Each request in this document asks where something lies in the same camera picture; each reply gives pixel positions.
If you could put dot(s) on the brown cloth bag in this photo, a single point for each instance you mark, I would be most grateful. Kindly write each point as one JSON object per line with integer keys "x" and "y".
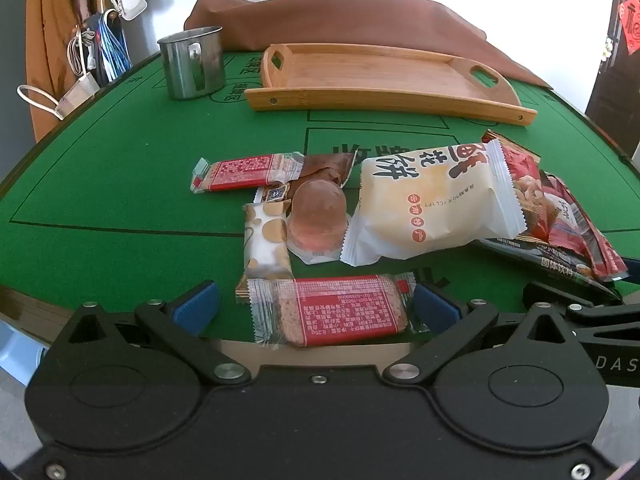
{"x": 325, "y": 20}

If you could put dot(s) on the wooden tray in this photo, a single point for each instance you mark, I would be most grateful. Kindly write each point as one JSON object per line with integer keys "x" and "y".
{"x": 375, "y": 75}

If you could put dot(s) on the white tote bag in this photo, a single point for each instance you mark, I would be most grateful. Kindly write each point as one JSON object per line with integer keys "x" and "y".
{"x": 75, "y": 95}

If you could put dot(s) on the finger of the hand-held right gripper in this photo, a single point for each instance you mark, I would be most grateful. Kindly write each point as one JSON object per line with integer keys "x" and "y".
{"x": 600, "y": 313}
{"x": 550, "y": 294}

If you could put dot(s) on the dark wooden door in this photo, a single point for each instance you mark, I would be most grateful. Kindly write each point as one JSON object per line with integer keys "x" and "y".
{"x": 615, "y": 90}

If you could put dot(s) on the white brown spotted packet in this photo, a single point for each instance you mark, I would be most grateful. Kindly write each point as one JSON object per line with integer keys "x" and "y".
{"x": 265, "y": 240}

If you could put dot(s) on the orange coat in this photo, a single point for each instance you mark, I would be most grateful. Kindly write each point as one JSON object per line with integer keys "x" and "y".
{"x": 45, "y": 35}

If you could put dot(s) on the white pastry packet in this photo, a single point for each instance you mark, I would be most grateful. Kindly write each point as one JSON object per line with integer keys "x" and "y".
{"x": 430, "y": 200}

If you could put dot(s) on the black stick sachet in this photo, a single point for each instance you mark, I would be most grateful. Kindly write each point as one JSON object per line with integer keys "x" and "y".
{"x": 550, "y": 262}

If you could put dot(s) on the red nut packet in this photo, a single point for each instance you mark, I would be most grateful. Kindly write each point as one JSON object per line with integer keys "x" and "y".
{"x": 520, "y": 180}

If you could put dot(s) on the clear jelly cup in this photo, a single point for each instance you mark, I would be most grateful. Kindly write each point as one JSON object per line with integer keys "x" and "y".
{"x": 317, "y": 215}

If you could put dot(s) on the light blue stool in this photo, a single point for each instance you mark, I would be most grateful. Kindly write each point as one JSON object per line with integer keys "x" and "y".
{"x": 17, "y": 355}

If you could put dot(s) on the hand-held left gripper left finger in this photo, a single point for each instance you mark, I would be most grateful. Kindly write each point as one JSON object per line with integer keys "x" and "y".
{"x": 192, "y": 306}

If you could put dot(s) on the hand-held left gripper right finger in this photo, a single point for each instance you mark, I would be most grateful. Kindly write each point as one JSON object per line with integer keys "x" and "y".
{"x": 436, "y": 308}

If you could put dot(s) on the red stick sachet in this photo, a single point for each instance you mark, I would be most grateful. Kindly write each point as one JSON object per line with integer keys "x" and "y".
{"x": 602, "y": 240}
{"x": 575, "y": 230}

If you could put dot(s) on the red wall decoration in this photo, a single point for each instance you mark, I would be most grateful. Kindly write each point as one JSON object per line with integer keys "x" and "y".
{"x": 631, "y": 27}

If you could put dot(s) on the metal cup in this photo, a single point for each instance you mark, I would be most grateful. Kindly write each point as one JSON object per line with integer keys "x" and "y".
{"x": 187, "y": 70}

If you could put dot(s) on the brown snack packet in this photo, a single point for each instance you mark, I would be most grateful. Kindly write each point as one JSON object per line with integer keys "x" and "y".
{"x": 325, "y": 165}

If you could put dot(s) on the white handbag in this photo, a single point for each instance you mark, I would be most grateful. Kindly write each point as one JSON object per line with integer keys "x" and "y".
{"x": 125, "y": 0}

